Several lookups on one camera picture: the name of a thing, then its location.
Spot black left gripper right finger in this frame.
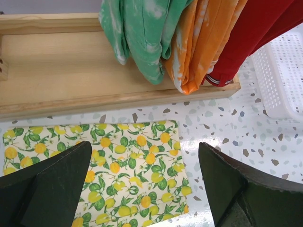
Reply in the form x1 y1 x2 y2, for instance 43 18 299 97
198 142 303 227

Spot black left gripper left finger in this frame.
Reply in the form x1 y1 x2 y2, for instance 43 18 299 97
0 141 92 227

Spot orange tie-dye trousers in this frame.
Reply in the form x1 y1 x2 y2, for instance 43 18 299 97
164 0 247 95

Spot green tie-dye trousers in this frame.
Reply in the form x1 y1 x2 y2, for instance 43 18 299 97
98 0 191 85

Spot red trousers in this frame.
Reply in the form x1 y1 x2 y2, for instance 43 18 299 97
205 0 303 87

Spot lemon print cloth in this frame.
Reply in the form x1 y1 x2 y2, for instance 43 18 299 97
3 121 192 227

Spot wooden clothes rack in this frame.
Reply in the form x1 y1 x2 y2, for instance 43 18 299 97
0 13 241 120

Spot white plastic basket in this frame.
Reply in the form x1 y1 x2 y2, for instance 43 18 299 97
251 25 303 122

